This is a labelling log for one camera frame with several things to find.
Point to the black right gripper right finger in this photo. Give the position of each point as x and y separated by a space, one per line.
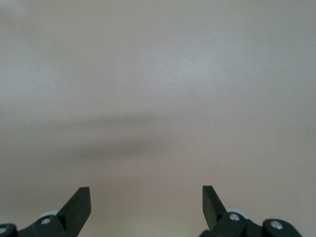
214 214

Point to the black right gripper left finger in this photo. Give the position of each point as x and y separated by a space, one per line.
74 214

